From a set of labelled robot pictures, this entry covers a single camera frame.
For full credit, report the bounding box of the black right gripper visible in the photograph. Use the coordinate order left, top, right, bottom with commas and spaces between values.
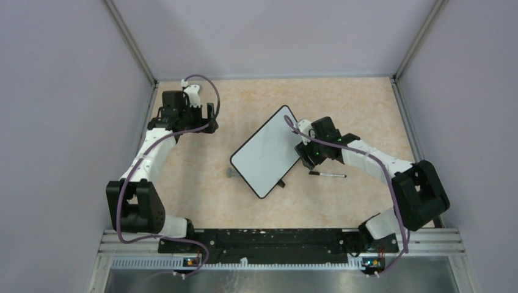
294, 132, 327, 170

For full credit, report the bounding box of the black and white marker pen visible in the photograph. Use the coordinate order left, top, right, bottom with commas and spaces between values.
308, 171, 347, 178

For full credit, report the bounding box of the white board with black frame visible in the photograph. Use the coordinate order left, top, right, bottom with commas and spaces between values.
230, 105, 302, 199

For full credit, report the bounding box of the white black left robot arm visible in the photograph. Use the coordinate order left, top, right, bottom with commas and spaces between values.
106, 84, 218, 252

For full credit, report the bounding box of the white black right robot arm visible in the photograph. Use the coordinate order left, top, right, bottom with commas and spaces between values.
284, 116, 450, 253

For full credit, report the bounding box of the grey plastic block rod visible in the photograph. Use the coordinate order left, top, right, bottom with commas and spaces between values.
226, 167, 241, 178

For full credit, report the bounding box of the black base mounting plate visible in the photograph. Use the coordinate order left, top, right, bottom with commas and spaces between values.
158, 228, 399, 264

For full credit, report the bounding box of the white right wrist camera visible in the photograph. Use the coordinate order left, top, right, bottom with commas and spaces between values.
297, 119, 313, 145

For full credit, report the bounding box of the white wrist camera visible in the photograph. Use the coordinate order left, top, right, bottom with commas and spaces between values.
180, 79, 202, 108
297, 119, 313, 145

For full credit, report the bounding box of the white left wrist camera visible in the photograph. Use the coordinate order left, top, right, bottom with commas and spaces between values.
180, 79, 202, 108

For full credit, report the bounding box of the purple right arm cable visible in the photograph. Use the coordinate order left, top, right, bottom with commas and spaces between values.
283, 115, 410, 277

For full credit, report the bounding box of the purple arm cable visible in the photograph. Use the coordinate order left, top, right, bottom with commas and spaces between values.
115, 74, 221, 280
283, 115, 410, 277

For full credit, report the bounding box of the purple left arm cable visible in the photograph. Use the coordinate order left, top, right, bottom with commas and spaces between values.
115, 74, 221, 280

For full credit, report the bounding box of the white cable duct strip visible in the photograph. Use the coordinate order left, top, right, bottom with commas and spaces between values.
111, 256, 365, 271

